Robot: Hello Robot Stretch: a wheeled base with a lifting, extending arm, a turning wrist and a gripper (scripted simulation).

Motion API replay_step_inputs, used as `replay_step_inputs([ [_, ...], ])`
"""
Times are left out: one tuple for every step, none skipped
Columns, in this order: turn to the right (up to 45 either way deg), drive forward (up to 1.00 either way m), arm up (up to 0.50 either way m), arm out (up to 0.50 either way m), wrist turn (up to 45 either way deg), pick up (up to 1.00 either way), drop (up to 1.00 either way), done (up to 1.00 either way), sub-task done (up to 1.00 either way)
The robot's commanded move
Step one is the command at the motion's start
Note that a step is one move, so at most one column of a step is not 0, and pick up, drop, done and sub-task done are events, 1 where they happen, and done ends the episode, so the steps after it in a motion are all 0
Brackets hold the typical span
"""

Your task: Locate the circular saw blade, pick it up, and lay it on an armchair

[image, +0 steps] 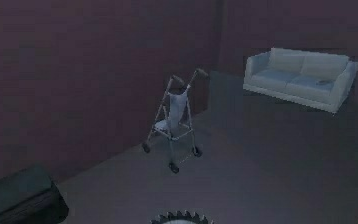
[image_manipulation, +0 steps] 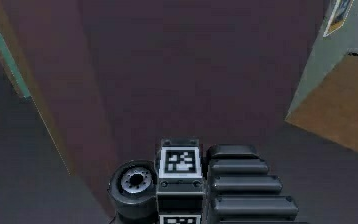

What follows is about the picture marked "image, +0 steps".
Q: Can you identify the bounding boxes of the circular saw blade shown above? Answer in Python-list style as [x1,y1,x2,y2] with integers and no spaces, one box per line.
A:
[149,209,216,224]

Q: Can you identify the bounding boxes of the grey folding stroller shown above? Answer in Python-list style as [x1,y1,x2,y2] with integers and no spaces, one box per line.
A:
[141,67,209,175]

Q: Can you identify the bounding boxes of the pale grey sofa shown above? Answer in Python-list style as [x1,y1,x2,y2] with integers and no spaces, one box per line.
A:
[242,47,358,115]

